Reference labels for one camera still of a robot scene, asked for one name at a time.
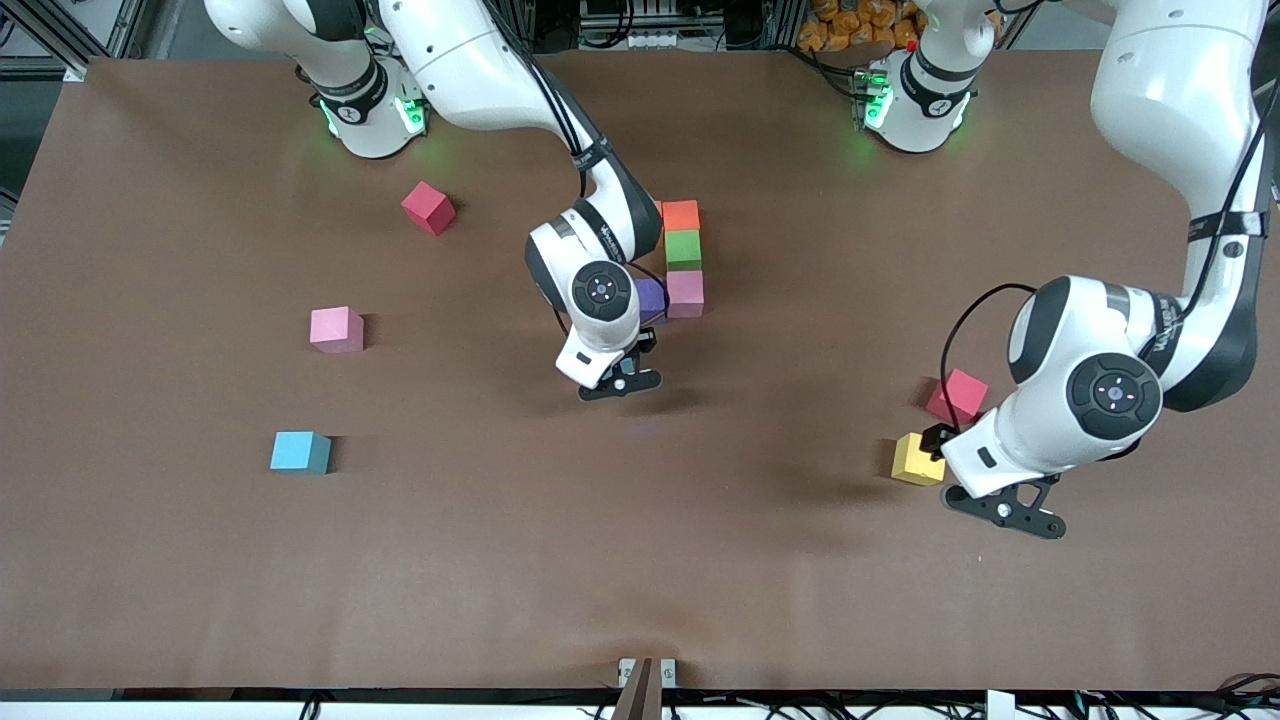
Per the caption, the red foam cube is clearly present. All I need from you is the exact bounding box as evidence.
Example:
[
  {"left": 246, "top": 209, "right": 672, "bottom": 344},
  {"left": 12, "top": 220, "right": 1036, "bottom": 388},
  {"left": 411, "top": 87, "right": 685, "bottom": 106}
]
[
  {"left": 925, "top": 368, "right": 990, "bottom": 429},
  {"left": 401, "top": 181, "right": 458, "bottom": 237}
]

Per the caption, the pink foam cube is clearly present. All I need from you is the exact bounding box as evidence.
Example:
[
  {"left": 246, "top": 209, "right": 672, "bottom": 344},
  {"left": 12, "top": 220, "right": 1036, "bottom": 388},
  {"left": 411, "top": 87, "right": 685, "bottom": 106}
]
[
  {"left": 667, "top": 270, "right": 705, "bottom": 319},
  {"left": 309, "top": 306, "right": 365, "bottom": 354}
]

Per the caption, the large table cover mat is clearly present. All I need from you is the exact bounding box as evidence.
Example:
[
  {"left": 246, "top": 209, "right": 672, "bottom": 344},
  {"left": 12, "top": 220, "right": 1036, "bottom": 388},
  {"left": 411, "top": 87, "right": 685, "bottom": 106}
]
[{"left": 0, "top": 50, "right": 1280, "bottom": 693}]

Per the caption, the metal table edge bracket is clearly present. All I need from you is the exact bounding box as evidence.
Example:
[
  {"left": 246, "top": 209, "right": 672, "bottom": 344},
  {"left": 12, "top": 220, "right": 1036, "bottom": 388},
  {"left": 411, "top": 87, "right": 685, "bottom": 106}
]
[{"left": 612, "top": 657, "right": 678, "bottom": 720}]

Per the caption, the blue foam cube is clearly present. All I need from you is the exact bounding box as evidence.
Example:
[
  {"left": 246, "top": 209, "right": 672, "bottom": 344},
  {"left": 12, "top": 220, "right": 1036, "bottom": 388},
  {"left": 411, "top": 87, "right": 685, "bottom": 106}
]
[{"left": 269, "top": 431, "right": 333, "bottom": 475}]

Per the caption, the aluminium frame post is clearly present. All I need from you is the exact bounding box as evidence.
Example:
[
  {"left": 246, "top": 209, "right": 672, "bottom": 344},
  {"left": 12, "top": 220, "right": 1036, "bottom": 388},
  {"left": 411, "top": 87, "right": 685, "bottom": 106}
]
[{"left": 0, "top": 0, "right": 151, "bottom": 81}]

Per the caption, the yellow foam cube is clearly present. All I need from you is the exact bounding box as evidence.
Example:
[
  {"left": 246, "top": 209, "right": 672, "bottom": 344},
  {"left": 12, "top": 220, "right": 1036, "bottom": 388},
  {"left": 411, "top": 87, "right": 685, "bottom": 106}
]
[{"left": 892, "top": 432, "right": 947, "bottom": 488}]

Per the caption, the aluminium side rail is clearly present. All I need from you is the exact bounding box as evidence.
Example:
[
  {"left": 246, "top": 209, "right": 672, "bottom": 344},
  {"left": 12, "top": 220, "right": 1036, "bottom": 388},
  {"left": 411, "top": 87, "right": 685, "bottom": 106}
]
[{"left": 1255, "top": 90, "right": 1280, "bottom": 206}]

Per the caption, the orange net bag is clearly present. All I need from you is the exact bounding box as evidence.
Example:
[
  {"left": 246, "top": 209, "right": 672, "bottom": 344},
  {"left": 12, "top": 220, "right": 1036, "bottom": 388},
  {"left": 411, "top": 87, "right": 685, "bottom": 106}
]
[{"left": 797, "top": 0, "right": 926, "bottom": 53}]

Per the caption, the grey metal equipment rack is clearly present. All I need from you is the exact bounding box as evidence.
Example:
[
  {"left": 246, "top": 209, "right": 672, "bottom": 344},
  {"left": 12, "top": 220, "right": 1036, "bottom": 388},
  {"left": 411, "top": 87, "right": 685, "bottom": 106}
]
[{"left": 578, "top": 0, "right": 683, "bottom": 51}]

